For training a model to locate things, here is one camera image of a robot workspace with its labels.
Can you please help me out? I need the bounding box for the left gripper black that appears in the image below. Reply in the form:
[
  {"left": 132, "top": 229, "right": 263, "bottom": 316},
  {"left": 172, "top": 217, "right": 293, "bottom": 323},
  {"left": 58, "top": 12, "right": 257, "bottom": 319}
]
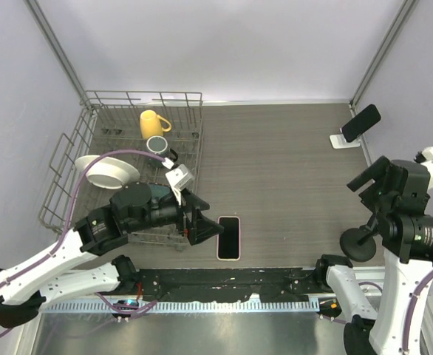
[{"left": 126, "top": 186, "right": 224, "bottom": 244}]

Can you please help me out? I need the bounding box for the black case phone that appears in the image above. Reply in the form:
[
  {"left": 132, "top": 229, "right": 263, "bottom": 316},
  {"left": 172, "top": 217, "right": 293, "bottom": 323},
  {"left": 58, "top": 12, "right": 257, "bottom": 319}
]
[{"left": 341, "top": 104, "right": 381, "bottom": 143}]

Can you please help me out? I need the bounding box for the black clamp phone stand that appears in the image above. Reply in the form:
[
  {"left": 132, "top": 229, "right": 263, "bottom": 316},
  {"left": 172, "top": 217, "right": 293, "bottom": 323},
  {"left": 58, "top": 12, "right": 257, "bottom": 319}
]
[{"left": 339, "top": 214, "right": 378, "bottom": 263}]

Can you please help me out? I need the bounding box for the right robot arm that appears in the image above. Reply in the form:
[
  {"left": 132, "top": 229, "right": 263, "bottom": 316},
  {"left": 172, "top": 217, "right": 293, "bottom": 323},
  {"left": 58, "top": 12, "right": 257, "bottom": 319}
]
[{"left": 313, "top": 151, "right": 433, "bottom": 354}]

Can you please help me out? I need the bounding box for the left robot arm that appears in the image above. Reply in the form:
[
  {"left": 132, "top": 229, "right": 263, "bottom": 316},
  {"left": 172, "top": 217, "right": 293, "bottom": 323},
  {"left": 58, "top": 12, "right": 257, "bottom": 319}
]
[{"left": 0, "top": 183, "right": 224, "bottom": 328}]

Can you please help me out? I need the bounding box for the pink case phone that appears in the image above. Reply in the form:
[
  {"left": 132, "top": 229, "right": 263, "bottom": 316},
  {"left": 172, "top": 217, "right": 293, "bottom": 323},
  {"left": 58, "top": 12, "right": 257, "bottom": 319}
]
[{"left": 216, "top": 216, "right": 241, "bottom": 261}]

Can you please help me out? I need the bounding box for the white phone stand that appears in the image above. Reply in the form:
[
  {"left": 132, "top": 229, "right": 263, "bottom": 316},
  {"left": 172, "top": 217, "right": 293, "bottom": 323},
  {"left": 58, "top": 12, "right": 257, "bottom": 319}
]
[{"left": 329, "top": 129, "right": 361, "bottom": 149}]

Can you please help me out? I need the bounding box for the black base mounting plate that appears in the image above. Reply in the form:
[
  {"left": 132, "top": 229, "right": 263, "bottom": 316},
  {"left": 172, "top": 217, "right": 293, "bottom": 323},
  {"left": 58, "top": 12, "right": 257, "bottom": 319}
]
[{"left": 129, "top": 268, "right": 331, "bottom": 303}]

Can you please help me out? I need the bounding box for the dark teal cup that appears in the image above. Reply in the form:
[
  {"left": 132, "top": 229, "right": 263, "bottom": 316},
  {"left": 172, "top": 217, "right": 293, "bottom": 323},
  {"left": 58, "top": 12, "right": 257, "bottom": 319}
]
[{"left": 146, "top": 135, "right": 179, "bottom": 163}]

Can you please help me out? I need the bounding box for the white plate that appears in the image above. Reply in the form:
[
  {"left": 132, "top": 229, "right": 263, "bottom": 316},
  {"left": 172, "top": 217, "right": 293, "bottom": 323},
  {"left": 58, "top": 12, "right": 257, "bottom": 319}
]
[{"left": 86, "top": 157, "right": 140, "bottom": 190}]

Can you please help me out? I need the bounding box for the yellow mug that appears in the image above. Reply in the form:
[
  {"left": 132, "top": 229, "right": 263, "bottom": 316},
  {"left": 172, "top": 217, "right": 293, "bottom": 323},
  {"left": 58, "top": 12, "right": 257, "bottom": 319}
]
[{"left": 140, "top": 109, "right": 172, "bottom": 140}]

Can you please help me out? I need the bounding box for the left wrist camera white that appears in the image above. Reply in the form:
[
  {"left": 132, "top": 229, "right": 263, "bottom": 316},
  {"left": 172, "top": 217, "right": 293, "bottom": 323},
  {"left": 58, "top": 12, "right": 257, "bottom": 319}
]
[{"left": 165, "top": 164, "right": 194, "bottom": 206}]

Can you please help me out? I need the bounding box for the aluminium rail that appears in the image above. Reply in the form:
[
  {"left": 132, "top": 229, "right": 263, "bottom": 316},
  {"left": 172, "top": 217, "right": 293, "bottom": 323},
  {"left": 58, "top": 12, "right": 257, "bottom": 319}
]
[{"left": 353, "top": 266, "right": 385, "bottom": 288}]

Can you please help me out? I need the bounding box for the white slotted cable duct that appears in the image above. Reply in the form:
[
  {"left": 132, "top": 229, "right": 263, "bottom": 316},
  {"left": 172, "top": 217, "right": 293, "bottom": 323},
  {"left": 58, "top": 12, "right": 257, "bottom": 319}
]
[{"left": 43, "top": 296, "right": 319, "bottom": 314}]

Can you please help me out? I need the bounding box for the grey wire dish rack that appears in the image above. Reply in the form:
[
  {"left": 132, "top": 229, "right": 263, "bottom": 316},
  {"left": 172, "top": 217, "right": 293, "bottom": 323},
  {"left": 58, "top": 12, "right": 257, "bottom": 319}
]
[{"left": 38, "top": 90, "right": 203, "bottom": 234}]

